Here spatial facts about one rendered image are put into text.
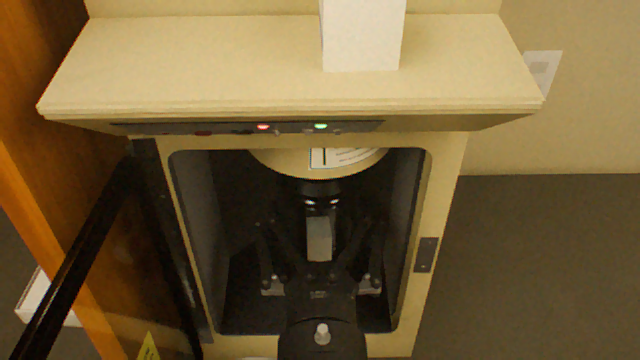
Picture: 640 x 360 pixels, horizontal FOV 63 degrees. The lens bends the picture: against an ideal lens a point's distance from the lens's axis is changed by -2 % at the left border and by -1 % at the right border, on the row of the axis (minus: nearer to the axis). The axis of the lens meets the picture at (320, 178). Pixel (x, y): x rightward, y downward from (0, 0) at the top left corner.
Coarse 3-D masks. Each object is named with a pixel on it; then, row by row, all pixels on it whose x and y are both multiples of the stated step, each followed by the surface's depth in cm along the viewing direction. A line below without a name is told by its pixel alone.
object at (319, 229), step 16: (288, 192) 64; (352, 192) 64; (288, 208) 68; (304, 208) 65; (336, 208) 65; (352, 208) 69; (288, 224) 71; (304, 224) 67; (320, 224) 67; (336, 224) 68; (304, 240) 70; (320, 240) 69; (336, 240) 70; (304, 256) 72; (320, 256) 71; (336, 256) 72
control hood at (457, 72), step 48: (96, 48) 37; (144, 48) 37; (192, 48) 37; (240, 48) 37; (288, 48) 37; (432, 48) 37; (480, 48) 37; (48, 96) 33; (96, 96) 33; (144, 96) 33; (192, 96) 33; (240, 96) 33; (288, 96) 33; (336, 96) 33; (384, 96) 33; (432, 96) 33; (480, 96) 33; (528, 96) 33
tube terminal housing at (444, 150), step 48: (96, 0) 39; (144, 0) 40; (192, 0) 40; (240, 0) 40; (288, 0) 40; (432, 0) 40; (480, 0) 40; (192, 144) 50; (240, 144) 50; (288, 144) 50; (336, 144) 50; (384, 144) 50; (432, 144) 50; (432, 192) 55; (240, 336) 76; (384, 336) 76
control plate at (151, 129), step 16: (128, 128) 39; (144, 128) 39; (160, 128) 39; (176, 128) 39; (192, 128) 40; (208, 128) 40; (224, 128) 40; (240, 128) 40; (256, 128) 40; (272, 128) 40; (288, 128) 41; (304, 128) 41; (320, 128) 41; (336, 128) 41; (352, 128) 41; (368, 128) 41
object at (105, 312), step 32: (128, 224) 47; (128, 256) 48; (96, 288) 42; (128, 288) 48; (160, 288) 57; (32, 320) 35; (96, 320) 43; (128, 320) 49; (160, 320) 57; (64, 352) 38; (96, 352) 43; (128, 352) 49; (160, 352) 58; (192, 352) 70
